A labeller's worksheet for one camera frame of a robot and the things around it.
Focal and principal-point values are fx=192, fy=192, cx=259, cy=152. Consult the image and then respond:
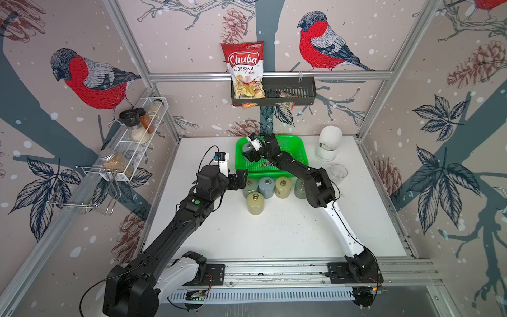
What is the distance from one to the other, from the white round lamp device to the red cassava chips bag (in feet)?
1.31

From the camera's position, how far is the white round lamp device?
103 cm

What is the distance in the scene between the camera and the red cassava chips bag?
830mm
